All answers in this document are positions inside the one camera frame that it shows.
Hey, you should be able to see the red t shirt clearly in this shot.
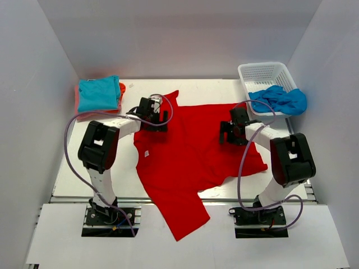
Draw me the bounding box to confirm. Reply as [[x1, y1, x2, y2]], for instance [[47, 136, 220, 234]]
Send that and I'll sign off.
[[134, 91, 268, 240]]

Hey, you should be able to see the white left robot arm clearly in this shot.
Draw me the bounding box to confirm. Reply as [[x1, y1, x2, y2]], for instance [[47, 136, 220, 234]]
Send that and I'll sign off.
[[78, 94, 173, 224]]

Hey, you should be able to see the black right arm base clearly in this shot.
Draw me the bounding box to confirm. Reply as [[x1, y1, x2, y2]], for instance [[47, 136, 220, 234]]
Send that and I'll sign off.
[[228, 206, 288, 239]]

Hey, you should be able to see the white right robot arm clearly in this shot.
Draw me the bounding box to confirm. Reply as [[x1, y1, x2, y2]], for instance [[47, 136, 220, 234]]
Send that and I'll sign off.
[[219, 107, 316, 224]]

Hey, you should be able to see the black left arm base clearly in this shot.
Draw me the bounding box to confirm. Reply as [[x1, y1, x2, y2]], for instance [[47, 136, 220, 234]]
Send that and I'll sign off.
[[81, 198, 141, 238]]

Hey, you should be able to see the folded orange t shirt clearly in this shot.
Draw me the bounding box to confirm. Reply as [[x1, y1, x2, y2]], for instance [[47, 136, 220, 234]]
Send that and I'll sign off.
[[113, 82, 126, 113]]

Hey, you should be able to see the folded teal t shirt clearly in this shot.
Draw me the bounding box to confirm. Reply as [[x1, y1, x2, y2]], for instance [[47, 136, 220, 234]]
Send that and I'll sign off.
[[77, 75, 121, 113]]

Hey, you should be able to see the white plastic basket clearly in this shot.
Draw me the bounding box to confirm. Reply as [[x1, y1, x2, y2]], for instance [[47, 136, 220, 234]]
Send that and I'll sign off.
[[238, 62, 306, 118]]

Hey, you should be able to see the folded pink t shirt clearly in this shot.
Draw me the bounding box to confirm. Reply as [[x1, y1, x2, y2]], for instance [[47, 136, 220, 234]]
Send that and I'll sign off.
[[74, 85, 121, 121]]

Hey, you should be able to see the crumpled blue t shirt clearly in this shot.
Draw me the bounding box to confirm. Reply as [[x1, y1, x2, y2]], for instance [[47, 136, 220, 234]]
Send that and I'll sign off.
[[248, 85, 307, 115]]

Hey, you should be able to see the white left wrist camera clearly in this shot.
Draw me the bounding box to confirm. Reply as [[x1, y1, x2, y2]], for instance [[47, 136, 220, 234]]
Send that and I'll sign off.
[[150, 97, 163, 113]]

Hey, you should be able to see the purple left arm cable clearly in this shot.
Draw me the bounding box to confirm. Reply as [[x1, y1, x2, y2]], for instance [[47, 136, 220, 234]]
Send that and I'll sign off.
[[64, 94, 174, 238]]

